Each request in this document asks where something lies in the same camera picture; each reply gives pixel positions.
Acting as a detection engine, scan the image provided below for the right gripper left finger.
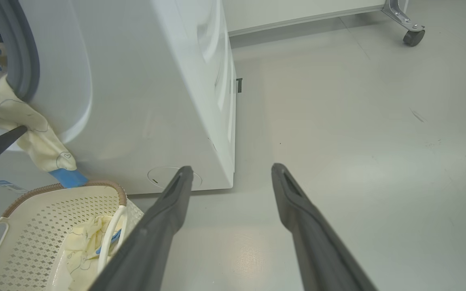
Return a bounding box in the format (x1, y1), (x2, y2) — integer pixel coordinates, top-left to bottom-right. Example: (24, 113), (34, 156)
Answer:
(89, 166), (194, 291)

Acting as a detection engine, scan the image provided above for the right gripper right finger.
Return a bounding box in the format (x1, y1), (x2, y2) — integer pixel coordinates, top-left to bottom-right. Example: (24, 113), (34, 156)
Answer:
(271, 163), (379, 291)

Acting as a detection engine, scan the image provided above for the cream bear-print garment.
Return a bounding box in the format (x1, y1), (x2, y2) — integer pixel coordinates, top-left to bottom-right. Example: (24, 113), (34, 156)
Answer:
(0, 75), (89, 189)

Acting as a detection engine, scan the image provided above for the cream garment with blue trim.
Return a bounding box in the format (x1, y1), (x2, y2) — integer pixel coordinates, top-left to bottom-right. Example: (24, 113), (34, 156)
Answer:
(62, 215), (122, 291)

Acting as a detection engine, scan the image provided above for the grey rubber washing machine seal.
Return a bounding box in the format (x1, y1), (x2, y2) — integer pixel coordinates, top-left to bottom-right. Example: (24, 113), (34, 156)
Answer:
(0, 0), (40, 101)

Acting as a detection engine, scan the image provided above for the white front-load washing machine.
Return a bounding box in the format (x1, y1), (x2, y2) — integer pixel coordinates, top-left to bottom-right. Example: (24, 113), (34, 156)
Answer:
(0, 0), (237, 195)

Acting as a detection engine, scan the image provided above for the blue energy label sticker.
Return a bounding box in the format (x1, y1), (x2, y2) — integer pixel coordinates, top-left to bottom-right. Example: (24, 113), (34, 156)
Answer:
(0, 180), (27, 194)

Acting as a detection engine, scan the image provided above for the round white filter cover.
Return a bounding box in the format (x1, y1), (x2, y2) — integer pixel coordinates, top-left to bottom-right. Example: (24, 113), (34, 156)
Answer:
(147, 167), (202, 189)

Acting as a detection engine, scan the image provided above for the cream perforated laundry basket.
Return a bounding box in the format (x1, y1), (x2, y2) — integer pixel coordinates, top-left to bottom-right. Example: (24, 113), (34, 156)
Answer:
(0, 181), (144, 291)

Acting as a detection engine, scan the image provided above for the grey metal leg with caster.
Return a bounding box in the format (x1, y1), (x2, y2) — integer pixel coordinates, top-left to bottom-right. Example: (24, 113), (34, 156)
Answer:
(382, 0), (426, 47)

